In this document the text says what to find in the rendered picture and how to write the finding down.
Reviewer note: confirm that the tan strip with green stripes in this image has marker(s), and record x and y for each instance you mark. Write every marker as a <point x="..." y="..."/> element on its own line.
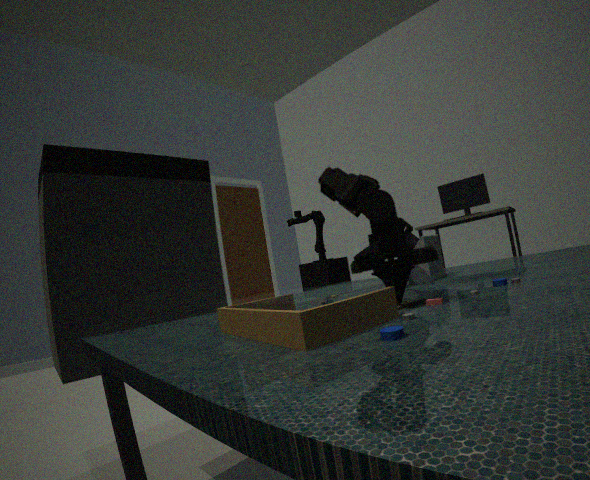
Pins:
<point x="403" y="303"/>

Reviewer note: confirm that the tan open wooden box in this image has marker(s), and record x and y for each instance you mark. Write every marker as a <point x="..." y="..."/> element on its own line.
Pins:
<point x="307" y="318"/>

